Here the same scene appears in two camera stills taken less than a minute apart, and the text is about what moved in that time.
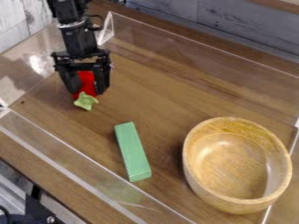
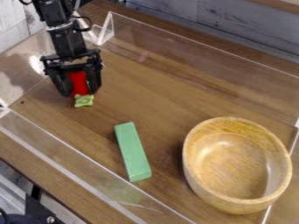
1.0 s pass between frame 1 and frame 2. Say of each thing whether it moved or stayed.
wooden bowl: stayed
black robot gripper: moved
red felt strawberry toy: stayed
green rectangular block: stayed
